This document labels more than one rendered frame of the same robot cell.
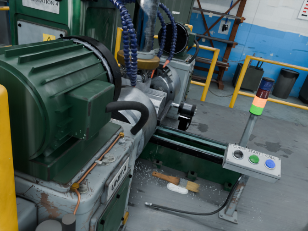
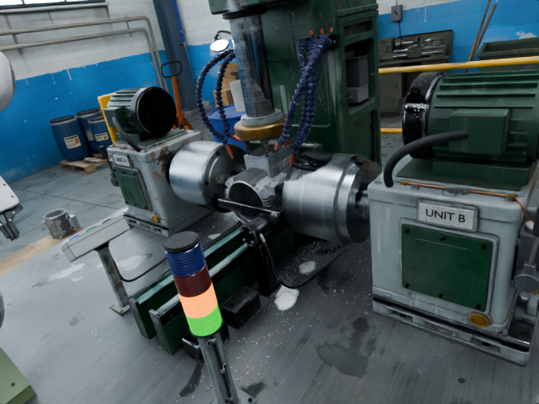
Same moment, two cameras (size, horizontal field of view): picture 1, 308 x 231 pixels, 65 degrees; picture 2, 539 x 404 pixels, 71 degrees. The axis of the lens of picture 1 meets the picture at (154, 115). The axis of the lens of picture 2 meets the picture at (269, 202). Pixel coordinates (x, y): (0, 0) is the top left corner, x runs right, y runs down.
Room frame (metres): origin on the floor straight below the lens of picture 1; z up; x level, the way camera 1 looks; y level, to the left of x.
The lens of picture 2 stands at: (1.62, -0.90, 1.52)
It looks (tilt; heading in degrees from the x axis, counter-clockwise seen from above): 25 degrees down; 122
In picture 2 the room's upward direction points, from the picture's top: 10 degrees counter-clockwise
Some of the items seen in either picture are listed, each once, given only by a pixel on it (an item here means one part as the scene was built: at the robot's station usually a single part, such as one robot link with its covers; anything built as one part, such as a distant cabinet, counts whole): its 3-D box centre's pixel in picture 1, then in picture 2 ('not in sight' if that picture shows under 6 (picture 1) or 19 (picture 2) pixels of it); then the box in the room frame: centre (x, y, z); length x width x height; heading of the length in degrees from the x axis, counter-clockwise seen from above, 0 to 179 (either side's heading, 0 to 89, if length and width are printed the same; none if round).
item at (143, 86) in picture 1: (134, 85); (269, 160); (1.02, 0.11, 1.11); 0.12 x 0.11 x 0.07; 79
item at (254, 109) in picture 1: (256, 108); (204, 316); (1.20, -0.51, 1.05); 0.06 x 0.06 x 0.04
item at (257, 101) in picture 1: (259, 101); (197, 296); (1.20, -0.51, 1.10); 0.06 x 0.06 x 0.04
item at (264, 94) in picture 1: (263, 92); (192, 276); (1.20, -0.51, 1.14); 0.06 x 0.06 x 0.04
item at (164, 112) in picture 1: (165, 112); (249, 208); (1.02, -0.05, 1.01); 0.26 x 0.04 x 0.03; 169
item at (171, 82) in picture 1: (156, 85); (342, 198); (1.29, 0.02, 1.04); 0.41 x 0.25 x 0.25; 169
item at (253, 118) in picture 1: (253, 116); (208, 333); (1.20, -0.51, 1.01); 0.08 x 0.08 x 0.42; 79
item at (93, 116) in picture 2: not in sight; (102, 135); (-3.45, 2.82, 0.37); 1.20 x 0.80 x 0.74; 80
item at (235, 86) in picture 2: not in sight; (242, 94); (-0.21, 1.91, 0.99); 0.24 x 0.22 x 0.24; 175
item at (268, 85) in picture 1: (266, 84); (185, 255); (1.20, -0.51, 1.19); 0.06 x 0.06 x 0.04
